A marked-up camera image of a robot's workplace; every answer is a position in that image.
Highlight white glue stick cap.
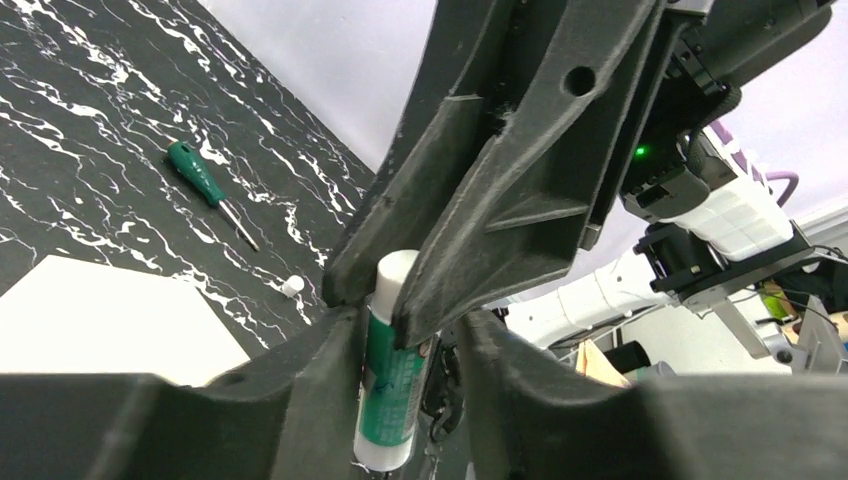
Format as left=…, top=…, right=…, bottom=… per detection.
left=280, top=275, right=305, bottom=298

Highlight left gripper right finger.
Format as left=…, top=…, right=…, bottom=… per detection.
left=458, top=311, right=847, bottom=479

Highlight white envelope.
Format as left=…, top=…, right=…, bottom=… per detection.
left=1, top=255, right=249, bottom=386

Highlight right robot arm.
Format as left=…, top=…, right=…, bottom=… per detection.
left=322, top=1, right=832, bottom=346

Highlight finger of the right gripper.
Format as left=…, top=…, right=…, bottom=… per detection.
left=322, top=0, right=571, bottom=309
left=392, top=1, right=667, bottom=348

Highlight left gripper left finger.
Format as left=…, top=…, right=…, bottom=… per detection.
left=1, top=307, right=365, bottom=479

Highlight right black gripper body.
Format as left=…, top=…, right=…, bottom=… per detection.
left=590, top=1, right=832, bottom=251

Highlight green handled screwdriver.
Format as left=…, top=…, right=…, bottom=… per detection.
left=166, top=141, right=260, bottom=252

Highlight white green glue stick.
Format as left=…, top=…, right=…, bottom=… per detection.
left=353, top=250, right=431, bottom=472

